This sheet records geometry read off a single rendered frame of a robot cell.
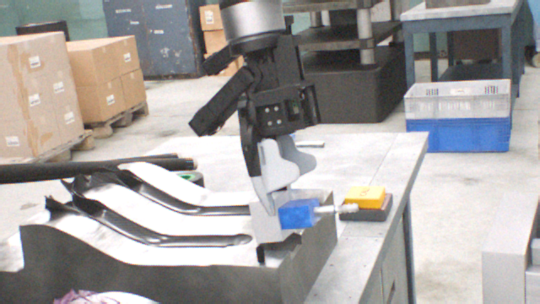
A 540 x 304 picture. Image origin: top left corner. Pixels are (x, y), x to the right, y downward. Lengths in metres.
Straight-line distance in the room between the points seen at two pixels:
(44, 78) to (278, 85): 4.10
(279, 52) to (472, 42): 5.82
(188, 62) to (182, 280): 7.07
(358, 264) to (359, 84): 3.90
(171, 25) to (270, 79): 7.12
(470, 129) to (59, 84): 2.88
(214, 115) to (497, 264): 0.41
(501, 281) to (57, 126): 4.50
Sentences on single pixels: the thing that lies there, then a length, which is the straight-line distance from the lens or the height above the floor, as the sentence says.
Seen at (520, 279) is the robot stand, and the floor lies 0.97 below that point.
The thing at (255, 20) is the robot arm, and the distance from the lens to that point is 0.76.
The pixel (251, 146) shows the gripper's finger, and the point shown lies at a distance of 0.76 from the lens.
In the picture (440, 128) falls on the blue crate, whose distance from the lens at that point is 4.04.
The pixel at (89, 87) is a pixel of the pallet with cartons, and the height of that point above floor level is 0.44.
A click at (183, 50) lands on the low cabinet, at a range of 7.86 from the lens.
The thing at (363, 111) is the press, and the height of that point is 0.10.
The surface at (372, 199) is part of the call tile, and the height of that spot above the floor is 0.83.
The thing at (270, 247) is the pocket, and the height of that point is 0.87.
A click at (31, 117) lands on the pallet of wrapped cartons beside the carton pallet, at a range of 4.71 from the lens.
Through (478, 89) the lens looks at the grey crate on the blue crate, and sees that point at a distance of 4.34.
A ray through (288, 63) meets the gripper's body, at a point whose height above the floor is 1.12.
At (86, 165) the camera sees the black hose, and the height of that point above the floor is 0.88.
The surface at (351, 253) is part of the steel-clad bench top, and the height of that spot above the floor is 0.80.
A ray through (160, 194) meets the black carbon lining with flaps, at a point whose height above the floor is 0.90.
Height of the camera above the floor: 1.23
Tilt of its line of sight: 16 degrees down
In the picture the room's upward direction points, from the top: 7 degrees counter-clockwise
